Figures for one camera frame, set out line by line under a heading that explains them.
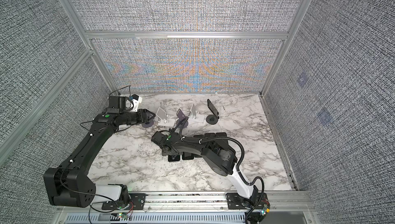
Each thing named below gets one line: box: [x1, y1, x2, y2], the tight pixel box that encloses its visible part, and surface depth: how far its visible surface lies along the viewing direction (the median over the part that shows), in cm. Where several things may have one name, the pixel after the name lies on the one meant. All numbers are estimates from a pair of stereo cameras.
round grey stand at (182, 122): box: [175, 108, 189, 129], surface depth 104 cm
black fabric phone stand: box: [205, 98, 220, 125], surface depth 105 cm
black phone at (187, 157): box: [182, 154, 194, 160], surface depth 89 cm
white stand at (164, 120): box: [156, 106, 176, 127], surface depth 102 cm
